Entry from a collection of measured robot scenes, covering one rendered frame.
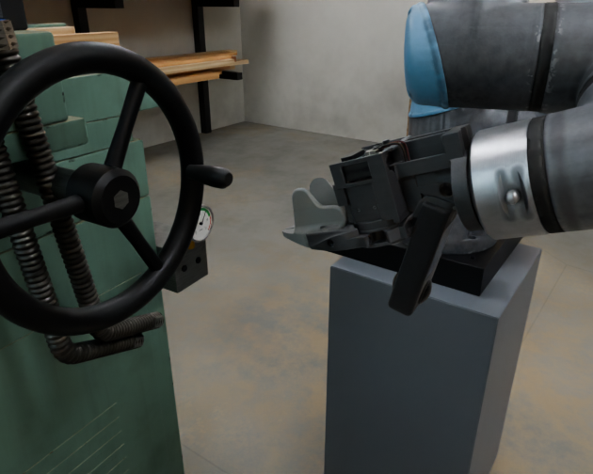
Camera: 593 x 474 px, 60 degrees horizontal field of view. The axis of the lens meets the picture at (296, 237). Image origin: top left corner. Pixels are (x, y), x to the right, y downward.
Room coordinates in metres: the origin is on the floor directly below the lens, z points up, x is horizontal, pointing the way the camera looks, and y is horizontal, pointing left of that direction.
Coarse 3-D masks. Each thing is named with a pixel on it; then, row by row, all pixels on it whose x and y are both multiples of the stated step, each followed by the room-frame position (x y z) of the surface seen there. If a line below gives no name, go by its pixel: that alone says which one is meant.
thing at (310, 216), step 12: (300, 192) 0.47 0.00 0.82; (300, 204) 0.47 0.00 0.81; (312, 204) 0.47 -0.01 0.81; (300, 216) 0.47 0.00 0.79; (312, 216) 0.47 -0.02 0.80; (324, 216) 0.46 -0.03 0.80; (336, 216) 0.45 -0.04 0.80; (300, 228) 0.47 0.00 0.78; (312, 228) 0.47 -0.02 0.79; (324, 228) 0.46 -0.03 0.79; (336, 228) 0.45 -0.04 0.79; (300, 240) 0.47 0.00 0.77
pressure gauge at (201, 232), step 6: (204, 210) 0.78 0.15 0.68; (210, 210) 0.79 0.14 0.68; (204, 216) 0.78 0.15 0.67; (210, 216) 0.79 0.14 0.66; (198, 222) 0.77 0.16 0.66; (204, 222) 0.78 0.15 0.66; (210, 222) 0.79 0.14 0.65; (198, 228) 0.77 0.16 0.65; (204, 228) 0.78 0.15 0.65; (210, 228) 0.79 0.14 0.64; (198, 234) 0.76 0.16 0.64; (204, 234) 0.78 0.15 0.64; (192, 240) 0.75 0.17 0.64; (198, 240) 0.76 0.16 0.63; (192, 246) 0.78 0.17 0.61
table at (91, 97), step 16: (64, 80) 0.67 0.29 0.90; (80, 80) 0.69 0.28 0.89; (96, 80) 0.71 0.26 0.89; (112, 80) 0.73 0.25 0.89; (64, 96) 0.67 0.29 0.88; (80, 96) 0.69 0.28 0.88; (96, 96) 0.71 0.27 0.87; (112, 96) 0.73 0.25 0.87; (144, 96) 0.78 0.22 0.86; (80, 112) 0.68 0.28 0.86; (96, 112) 0.70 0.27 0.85; (112, 112) 0.73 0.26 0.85; (48, 128) 0.54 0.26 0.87; (64, 128) 0.55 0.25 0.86; (80, 128) 0.57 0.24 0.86; (16, 144) 0.51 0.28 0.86; (64, 144) 0.55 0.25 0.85; (80, 144) 0.57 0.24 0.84; (16, 160) 0.50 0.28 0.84
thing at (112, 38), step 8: (96, 32) 0.93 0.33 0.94; (104, 32) 0.93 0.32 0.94; (112, 32) 0.94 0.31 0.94; (56, 40) 0.84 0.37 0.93; (64, 40) 0.85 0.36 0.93; (72, 40) 0.87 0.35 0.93; (80, 40) 0.88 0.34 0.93; (88, 40) 0.89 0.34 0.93; (96, 40) 0.91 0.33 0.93; (104, 40) 0.92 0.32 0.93; (112, 40) 0.93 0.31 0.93
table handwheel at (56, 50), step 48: (48, 48) 0.46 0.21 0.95; (96, 48) 0.49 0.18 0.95; (0, 96) 0.41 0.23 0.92; (0, 144) 0.40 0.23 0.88; (192, 144) 0.59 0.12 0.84; (96, 192) 0.46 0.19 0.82; (192, 192) 0.59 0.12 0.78; (144, 240) 0.52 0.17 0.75; (0, 288) 0.38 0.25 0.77; (144, 288) 0.51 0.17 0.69
